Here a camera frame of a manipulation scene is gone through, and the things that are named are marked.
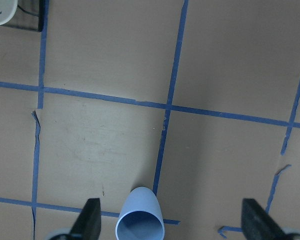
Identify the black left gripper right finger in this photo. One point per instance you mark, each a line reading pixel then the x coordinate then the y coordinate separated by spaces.
pixel 256 224

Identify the black wire mug rack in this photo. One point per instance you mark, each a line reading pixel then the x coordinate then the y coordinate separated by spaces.
pixel 29 15

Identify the light blue plastic cup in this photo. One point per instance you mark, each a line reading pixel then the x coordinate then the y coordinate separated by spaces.
pixel 140 217

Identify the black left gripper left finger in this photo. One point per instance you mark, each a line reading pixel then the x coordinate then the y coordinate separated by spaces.
pixel 88 224

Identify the white ceramic mug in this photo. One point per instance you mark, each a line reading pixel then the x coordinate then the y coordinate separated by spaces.
pixel 7 10

